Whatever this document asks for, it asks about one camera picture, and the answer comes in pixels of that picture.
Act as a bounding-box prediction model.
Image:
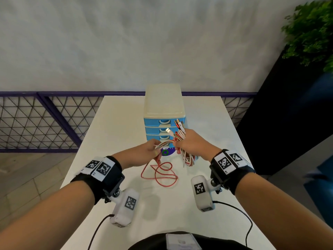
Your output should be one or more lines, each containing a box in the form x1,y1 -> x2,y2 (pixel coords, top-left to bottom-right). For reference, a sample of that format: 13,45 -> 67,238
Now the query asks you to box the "person's left hand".
111,139 -> 162,169

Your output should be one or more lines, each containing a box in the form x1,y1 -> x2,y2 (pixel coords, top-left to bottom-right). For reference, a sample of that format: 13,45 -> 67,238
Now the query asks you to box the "person's right hand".
173,128 -> 222,162

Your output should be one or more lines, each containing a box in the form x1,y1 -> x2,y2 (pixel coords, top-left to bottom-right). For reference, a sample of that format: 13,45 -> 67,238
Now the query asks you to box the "white cable bundle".
173,123 -> 199,168

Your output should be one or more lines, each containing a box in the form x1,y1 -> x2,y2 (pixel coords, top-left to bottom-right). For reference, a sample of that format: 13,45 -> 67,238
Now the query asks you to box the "bundle of charging cables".
173,122 -> 199,168
155,127 -> 199,168
140,119 -> 199,188

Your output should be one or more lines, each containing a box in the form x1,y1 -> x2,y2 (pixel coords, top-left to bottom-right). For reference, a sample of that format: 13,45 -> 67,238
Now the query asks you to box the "blue and white drawer cabinet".
143,84 -> 187,149

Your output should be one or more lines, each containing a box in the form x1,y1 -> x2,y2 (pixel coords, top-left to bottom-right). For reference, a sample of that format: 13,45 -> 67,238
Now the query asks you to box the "person's left forearm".
0,181 -> 95,250

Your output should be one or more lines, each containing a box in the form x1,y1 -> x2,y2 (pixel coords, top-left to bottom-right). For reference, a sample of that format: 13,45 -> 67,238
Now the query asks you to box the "person's right forearm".
235,172 -> 333,250

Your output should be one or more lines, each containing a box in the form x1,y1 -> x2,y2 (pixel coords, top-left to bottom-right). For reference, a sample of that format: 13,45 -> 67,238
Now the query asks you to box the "person's black shirt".
127,231 -> 254,250

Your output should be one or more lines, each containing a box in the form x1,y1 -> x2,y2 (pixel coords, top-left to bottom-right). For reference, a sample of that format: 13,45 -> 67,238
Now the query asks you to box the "purple round sticker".
160,148 -> 179,157

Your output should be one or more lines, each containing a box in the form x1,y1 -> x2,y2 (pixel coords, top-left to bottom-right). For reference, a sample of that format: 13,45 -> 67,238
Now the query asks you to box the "white table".
60,95 -> 276,250

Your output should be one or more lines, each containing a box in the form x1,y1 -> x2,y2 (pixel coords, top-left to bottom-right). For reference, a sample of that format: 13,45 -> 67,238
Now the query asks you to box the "purple metal mesh fence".
0,91 -> 258,153

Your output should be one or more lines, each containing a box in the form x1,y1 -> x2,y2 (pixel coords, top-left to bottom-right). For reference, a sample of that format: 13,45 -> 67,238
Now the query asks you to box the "black partition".
235,52 -> 333,176

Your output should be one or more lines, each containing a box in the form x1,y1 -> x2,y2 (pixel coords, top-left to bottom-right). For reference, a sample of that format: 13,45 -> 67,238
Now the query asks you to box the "clear badge holder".
165,233 -> 203,250

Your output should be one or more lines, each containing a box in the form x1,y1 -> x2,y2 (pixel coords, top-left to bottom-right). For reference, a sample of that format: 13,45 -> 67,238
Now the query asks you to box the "blue seat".
303,155 -> 333,230

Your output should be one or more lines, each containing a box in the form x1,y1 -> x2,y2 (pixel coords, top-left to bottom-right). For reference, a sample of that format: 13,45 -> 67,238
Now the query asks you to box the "green plant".
281,0 -> 333,73

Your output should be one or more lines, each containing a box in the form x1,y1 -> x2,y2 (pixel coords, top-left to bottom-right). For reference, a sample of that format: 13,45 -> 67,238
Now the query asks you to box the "black left wrist strap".
70,156 -> 125,205

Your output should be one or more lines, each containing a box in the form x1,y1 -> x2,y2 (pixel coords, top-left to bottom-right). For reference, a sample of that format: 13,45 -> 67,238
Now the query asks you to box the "black wrist strap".
209,149 -> 256,195
70,156 -> 125,205

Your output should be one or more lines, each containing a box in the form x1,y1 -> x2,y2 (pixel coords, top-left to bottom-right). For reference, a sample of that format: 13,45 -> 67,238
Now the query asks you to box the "black right wrist strap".
209,149 -> 256,195

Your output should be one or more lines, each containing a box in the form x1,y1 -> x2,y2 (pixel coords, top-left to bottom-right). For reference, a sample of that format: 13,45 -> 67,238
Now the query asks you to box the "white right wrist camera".
190,175 -> 223,213

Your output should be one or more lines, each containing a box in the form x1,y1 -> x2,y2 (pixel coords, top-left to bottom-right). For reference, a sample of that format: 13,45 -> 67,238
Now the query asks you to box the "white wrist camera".
104,189 -> 140,228
190,175 -> 223,213

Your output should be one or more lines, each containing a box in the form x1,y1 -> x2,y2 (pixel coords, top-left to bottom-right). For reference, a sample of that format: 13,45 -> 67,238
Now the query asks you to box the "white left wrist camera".
104,189 -> 140,228

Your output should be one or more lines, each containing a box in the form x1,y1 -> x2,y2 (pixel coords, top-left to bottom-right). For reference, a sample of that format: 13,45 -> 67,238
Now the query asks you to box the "black right camera cable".
213,201 -> 253,248

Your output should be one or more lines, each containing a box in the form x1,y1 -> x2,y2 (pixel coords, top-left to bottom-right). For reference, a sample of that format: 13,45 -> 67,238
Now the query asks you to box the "black camera cable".
87,214 -> 115,250
213,201 -> 253,248

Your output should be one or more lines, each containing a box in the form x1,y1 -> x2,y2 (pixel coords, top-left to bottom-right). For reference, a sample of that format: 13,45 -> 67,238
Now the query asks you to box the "black left camera cable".
87,214 -> 115,250

